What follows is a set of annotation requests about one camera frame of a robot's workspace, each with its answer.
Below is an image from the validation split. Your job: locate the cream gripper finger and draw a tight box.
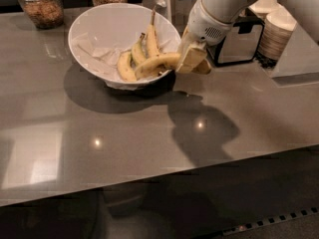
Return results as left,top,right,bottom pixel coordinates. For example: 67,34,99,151
177,28,188,54
176,41,206,73

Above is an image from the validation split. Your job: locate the small yellow banana left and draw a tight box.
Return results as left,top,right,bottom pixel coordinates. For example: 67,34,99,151
117,51,137,82

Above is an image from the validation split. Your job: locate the floor power strip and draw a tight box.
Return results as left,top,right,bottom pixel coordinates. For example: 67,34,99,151
222,207,319,236

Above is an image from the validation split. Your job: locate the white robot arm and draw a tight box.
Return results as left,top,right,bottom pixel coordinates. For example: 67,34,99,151
178,0,319,63

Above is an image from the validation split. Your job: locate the black napkin dispenser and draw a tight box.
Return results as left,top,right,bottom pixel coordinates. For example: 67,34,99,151
208,11,264,67

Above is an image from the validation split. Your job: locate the long yellow banana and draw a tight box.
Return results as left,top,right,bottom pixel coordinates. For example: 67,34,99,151
134,52,212,81

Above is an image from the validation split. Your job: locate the middle yellow banana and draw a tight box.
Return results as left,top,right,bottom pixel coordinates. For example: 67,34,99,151
131,33,147,66

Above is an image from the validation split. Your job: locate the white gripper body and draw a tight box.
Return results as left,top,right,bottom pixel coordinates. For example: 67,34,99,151
187,0,233,46

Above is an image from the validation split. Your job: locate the white paper liner in bowl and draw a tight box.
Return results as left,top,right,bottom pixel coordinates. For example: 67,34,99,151
69,33,169,91

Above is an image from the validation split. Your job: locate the white tilted bowl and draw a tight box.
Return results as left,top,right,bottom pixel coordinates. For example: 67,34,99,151
68,2,182,91

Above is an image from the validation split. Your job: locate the stack of white paper bowls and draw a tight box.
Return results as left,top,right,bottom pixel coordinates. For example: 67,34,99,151
249,0,280,19

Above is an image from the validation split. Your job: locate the stack of paper plates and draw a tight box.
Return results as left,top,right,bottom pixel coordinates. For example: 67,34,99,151
258,7,297,60

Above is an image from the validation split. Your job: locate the upright yellow banana with stem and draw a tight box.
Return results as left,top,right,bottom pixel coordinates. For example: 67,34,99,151
146,10,160,57

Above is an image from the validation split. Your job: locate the glass jar of granola left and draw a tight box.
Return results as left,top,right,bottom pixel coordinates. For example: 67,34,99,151
18,0,64,29

